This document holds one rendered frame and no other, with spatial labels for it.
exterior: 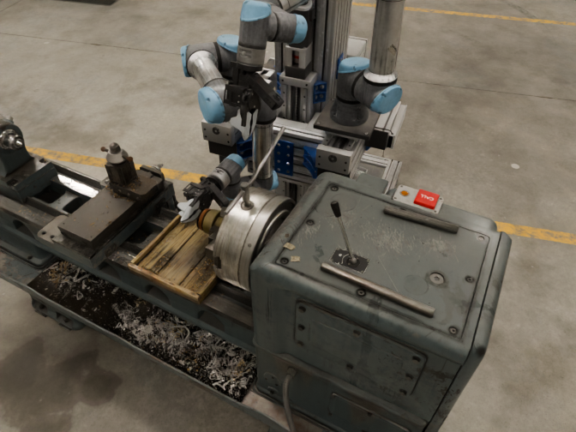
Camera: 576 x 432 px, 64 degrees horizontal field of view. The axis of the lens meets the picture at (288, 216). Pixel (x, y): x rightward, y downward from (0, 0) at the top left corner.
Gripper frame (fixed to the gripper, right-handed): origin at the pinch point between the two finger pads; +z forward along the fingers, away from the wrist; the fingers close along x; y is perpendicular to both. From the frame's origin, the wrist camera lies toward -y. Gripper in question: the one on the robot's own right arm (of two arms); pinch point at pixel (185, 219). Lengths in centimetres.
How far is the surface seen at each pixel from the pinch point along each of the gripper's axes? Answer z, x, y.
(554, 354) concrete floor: -91, -108, -147
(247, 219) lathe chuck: 2.9, 14.9, -26.4
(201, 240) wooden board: -8.2, -19.1, 2.6
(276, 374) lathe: 17, -36, -43
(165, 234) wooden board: -4.2, -18.6, 15.6
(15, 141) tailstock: -2, 2, 83
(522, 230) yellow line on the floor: -177, -108, -120
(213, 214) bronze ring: -2.8, 4.5, -9.8
